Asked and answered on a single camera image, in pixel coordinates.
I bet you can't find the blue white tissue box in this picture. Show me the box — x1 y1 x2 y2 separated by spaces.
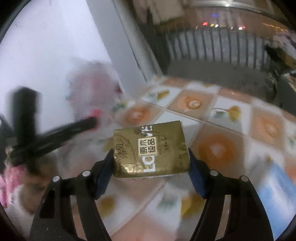
256 163 295 240

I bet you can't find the gold tissue pack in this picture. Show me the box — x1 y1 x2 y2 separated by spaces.
113 120 190 178

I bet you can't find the red white plastic bag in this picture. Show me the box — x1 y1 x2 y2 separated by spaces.
66 59 122 129

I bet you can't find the person's left hand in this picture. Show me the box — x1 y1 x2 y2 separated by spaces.
6 153 59 214

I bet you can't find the patterned floral tablecloth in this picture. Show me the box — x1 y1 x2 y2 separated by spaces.
59 78 295 240

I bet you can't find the metal balcony railing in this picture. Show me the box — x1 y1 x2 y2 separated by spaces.
138 22 278 70

